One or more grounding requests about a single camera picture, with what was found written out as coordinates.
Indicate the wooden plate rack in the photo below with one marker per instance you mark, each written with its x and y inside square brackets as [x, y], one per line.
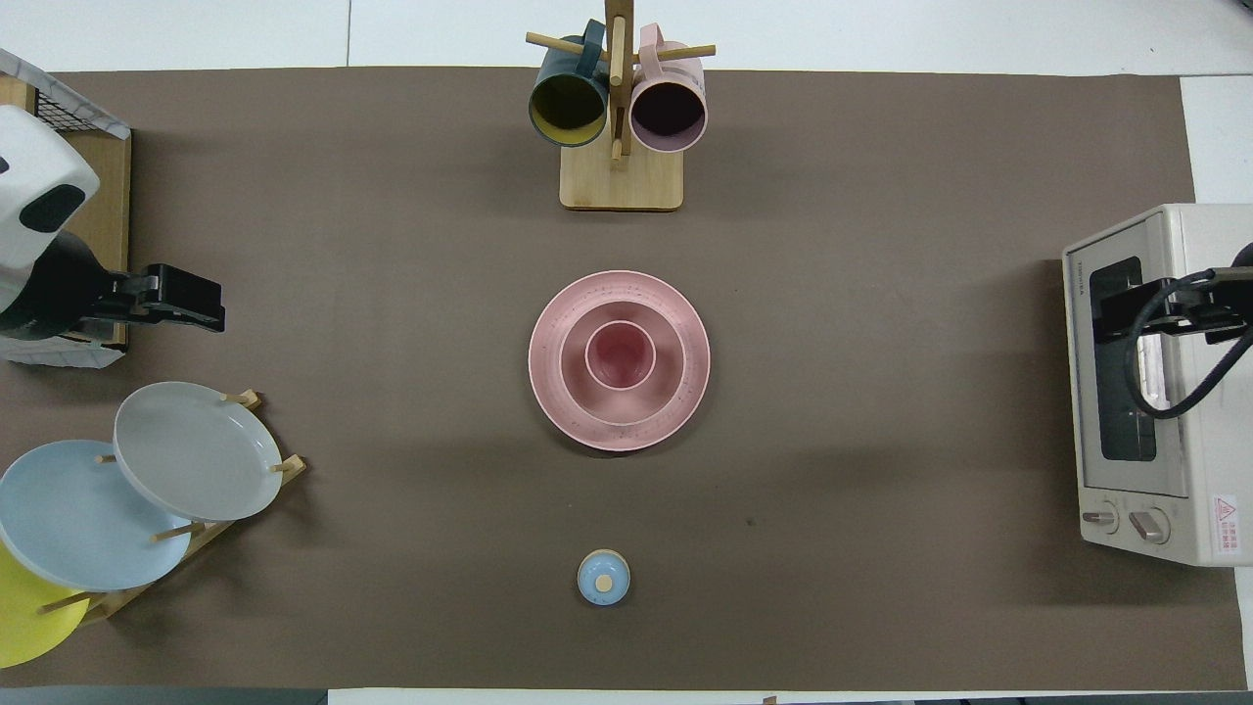
[290, 468]

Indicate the pink speckled plate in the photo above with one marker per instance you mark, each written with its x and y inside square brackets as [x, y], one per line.
[548, 392]

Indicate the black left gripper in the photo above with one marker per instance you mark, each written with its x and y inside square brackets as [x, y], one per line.
[117, 299]

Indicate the grey plate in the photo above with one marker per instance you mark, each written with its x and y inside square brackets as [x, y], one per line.
[196, 450]

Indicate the cream toaster oven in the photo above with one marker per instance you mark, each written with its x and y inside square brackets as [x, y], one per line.
[1204, 460]

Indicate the blue lid with wooden knob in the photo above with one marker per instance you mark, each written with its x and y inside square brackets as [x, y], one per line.
[603, 578]

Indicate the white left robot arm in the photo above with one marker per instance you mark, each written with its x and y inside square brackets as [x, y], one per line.
[34, 166]

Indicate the light pink mug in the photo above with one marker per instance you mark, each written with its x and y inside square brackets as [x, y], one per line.
[669, 113]

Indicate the yellow plate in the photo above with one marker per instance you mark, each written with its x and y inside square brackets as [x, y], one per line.
[24, 622]

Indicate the pink bowl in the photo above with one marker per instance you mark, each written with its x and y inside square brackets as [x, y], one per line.
[578, 382]

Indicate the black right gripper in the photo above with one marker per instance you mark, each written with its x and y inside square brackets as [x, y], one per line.
[1209, 308]

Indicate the light blue plate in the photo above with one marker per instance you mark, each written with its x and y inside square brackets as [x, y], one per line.
[78, 519]

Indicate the dark teal mug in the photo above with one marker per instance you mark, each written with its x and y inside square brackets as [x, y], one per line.
[568, 108]

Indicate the brown table mat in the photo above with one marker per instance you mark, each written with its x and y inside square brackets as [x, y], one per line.
[881, 245]

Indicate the wooden mug tree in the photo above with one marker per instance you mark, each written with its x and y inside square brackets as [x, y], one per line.
[622, 181]

